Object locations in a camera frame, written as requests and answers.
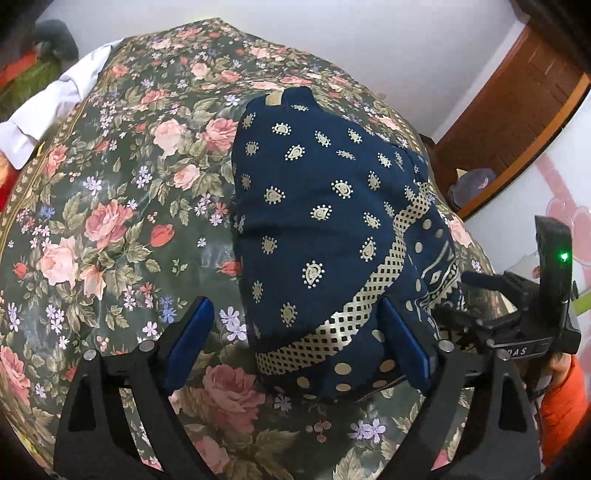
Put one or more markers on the floral bedspread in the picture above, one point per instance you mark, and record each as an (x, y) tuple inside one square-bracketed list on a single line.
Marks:
[(115, 221)]

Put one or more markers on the blue grey cap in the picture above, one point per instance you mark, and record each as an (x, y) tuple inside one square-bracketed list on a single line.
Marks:
[(471, 187)]

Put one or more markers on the wooden door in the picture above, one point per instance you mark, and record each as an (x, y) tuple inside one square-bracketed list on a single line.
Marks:
[(517, 115)]

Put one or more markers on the person's right hand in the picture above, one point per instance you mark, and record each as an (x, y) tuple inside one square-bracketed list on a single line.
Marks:
[(559, 367)]

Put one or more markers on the grey plush toy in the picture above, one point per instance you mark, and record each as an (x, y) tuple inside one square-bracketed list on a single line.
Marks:
[(57, 39)]

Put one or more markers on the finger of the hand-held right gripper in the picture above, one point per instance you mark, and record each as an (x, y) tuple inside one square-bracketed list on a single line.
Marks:
[(482, 280), (461, 318)]

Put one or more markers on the red cloth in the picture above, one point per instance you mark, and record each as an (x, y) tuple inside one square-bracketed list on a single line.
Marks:
[(3, 182)]

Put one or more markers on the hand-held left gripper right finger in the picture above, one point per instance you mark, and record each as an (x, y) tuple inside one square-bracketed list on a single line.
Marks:
[(406, 346)]

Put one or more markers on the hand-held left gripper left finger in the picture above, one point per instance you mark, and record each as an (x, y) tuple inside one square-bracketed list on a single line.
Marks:
[(189, 344)]

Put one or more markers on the navy patterned garment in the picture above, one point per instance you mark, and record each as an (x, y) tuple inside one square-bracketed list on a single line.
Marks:
[(323, 207)]

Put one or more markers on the white cloth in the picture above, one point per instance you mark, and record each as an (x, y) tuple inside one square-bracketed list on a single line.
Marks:
[(46, 110)]

